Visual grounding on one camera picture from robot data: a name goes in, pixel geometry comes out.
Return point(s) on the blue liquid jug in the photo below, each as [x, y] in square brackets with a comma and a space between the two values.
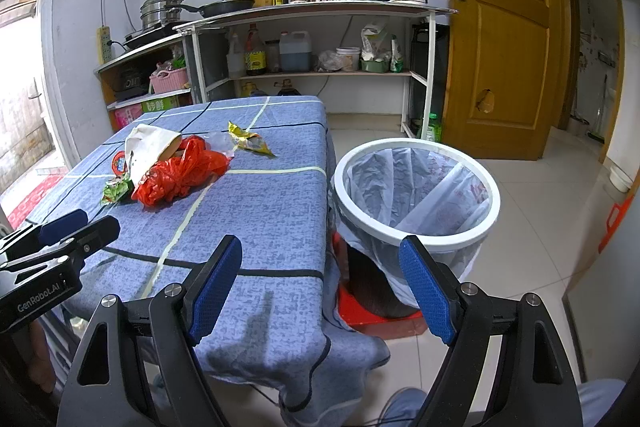
[295, 51]

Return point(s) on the blue checked tablecloth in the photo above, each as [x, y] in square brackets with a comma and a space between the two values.
[279, 327]

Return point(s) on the orange container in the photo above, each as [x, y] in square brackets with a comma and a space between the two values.
[613, 221]

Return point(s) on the black frying pan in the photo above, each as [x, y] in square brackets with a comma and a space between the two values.
[217, 8]

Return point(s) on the green bottle on floor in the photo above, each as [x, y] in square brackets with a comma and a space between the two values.
[434, 128]

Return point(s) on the red plastic bag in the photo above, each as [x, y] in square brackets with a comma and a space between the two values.
[175, 177]

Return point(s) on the green snack wrapper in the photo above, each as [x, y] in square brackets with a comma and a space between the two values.
[116, 189]

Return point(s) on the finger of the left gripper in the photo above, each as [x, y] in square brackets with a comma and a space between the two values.
[35, 237]
[84, 242]

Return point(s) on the wooden side cabinet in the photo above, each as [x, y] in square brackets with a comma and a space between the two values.
[126, 81]

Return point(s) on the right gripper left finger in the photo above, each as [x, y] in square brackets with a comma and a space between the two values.
[181, 315]

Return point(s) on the yellow snack wrapper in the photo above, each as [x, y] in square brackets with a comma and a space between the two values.
[248, 140]

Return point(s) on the wooden door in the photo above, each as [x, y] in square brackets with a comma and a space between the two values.
[504, 65]

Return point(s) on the white metal shelf rack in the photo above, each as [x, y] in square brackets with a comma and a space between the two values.
[334, 23]

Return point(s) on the soy sauce bottle on shelf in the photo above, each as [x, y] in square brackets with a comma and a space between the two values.
[255, 56]

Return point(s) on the steel steamer pot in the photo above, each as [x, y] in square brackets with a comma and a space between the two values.
[159, 12]

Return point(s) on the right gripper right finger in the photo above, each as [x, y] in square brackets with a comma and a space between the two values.
[464, 323]

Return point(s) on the power strip on wall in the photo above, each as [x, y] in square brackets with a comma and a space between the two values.
[104, 41]

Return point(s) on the white trash bin with liner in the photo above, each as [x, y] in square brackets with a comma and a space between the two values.
[387, 189]

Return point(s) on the white paper bag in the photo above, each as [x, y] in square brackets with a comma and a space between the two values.
[145, 145]

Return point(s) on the pink plastic basket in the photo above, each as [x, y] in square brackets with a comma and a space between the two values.
[168, 80]

